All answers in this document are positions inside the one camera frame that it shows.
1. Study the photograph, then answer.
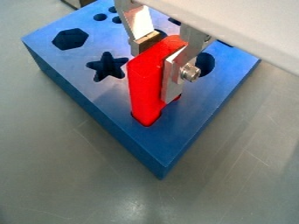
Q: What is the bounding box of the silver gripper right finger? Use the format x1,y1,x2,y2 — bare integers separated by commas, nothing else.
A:
162,24,215,104

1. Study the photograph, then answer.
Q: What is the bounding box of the blue shape-sorting block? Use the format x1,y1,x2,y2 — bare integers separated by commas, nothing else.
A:
23,0,259,179

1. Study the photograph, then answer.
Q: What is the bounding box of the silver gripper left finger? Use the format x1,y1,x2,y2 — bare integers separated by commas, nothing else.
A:
114,0,162,56

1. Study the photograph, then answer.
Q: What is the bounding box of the red square-circle peg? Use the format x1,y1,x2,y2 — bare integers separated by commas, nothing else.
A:
126,35,187,127

